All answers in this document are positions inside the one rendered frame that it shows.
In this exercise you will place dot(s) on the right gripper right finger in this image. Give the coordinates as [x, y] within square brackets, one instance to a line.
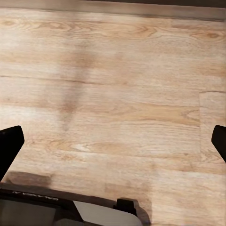
[219, 140]

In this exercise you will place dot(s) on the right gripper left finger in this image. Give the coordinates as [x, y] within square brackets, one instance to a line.
[11, 141]

